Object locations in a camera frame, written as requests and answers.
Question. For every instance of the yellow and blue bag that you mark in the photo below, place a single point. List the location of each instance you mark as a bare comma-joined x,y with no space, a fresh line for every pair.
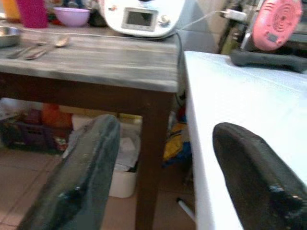
176,146

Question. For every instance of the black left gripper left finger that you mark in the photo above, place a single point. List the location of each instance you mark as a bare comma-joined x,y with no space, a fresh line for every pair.
79,177

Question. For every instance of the steel fork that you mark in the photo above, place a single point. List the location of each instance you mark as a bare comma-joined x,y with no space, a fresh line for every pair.
22,49

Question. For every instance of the orange plastic bottle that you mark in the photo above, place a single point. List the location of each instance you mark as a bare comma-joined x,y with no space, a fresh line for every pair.
56,116

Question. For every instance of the white plastic bin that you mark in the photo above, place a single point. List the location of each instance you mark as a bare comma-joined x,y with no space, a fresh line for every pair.
124,175

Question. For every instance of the wooden table with grey top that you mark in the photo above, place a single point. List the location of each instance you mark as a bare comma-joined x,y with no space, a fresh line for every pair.
96,64

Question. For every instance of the lilac plastic bowl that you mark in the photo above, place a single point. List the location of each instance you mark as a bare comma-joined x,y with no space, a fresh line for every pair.
71,15

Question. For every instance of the steel spoon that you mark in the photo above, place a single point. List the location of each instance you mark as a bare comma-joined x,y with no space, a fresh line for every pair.
46,48

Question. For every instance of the white power plug adapter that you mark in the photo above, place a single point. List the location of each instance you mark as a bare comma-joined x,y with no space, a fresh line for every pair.
233,14

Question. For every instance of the white kitchen machine with display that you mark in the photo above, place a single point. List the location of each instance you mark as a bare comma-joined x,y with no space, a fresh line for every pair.
144,16

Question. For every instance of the steel plate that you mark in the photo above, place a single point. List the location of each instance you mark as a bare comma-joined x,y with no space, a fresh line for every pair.
8,36

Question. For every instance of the purple plastic crate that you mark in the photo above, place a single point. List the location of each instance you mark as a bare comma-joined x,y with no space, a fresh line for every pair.
28,136

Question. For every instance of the magenta plastic cup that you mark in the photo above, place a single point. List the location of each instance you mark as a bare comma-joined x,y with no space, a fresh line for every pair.
32,13

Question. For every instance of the orange plastic cup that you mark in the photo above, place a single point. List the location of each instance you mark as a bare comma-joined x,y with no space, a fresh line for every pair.
10,9

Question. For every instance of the white appliance cabinet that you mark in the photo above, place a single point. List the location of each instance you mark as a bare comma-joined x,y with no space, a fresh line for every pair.
242,105

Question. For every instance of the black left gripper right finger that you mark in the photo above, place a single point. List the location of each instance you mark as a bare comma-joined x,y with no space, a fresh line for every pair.
259,182

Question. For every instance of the pink round appliance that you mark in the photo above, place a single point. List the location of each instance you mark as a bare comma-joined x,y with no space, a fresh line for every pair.
275,22

